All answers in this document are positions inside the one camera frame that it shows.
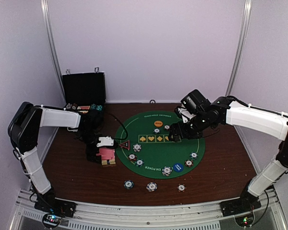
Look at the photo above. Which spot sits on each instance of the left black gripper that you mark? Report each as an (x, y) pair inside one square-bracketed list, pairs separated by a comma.
[(89, 152)]

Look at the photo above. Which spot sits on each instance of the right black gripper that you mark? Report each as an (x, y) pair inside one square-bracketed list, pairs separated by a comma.
[(183, 134)]

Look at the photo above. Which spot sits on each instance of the pink backed card deck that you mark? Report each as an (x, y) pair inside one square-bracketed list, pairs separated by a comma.
[(106, 154)]

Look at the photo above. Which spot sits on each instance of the red black triangular button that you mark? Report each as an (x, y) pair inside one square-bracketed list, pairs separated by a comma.
[(125, 145)]

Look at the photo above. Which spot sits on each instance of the green blue chip mat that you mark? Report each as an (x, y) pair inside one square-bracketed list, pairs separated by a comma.
[(156, 131), (193, 155), (139, 163)]

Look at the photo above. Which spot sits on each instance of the orange round blind button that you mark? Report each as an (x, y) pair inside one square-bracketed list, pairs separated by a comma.
[(158, 123)]

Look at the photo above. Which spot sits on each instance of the green blue chip mat top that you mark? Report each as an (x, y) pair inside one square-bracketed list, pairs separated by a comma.
[(156, 131)]

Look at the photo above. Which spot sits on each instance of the dark blue chip stack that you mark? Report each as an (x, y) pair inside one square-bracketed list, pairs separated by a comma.
[(128, 184)]

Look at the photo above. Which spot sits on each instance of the blue round blind button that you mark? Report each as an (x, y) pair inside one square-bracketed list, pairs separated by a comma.
[(178, 167)]

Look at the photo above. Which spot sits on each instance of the blue chip stack mat bottom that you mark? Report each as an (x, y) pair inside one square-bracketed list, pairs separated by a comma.
[(166, 171)]

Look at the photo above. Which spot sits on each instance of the brown red chip stack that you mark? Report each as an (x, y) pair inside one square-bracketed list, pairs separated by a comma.
[(181, 187)]

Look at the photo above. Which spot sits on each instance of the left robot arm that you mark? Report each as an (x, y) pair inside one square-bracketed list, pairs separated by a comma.
[(24, 131)]

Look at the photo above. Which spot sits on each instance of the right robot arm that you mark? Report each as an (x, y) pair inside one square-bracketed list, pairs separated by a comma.
[(236, 113)]

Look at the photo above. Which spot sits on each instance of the gold card deck box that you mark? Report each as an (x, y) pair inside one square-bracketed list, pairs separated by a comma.
[(108, 162)]

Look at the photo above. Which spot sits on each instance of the teal chip stack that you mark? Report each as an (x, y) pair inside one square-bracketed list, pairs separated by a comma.
[(99, 108)]

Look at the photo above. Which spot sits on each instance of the red card deck in case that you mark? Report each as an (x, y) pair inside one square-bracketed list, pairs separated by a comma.
[(83, 108)]

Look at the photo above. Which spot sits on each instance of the brown chips in case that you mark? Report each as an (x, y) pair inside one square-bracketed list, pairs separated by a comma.
[(74, 106)]

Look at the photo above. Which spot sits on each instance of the round green poker mat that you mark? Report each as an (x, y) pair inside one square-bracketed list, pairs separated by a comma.
[(157, 150)]

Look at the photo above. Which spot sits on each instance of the black chip carrying case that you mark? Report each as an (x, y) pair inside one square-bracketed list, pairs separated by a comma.
[(85, 89)]

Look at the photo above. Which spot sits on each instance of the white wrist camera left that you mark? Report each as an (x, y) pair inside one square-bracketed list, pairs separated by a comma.
[(106, 141)]

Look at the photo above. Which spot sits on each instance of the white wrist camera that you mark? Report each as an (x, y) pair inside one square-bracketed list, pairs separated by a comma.
[(183, 114), (106, 141)]

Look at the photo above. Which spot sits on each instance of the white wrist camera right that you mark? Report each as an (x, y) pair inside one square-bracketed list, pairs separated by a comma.
[(183, 114)]

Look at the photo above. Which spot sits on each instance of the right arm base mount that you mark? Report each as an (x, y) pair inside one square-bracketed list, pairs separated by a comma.
[(238, 206)]

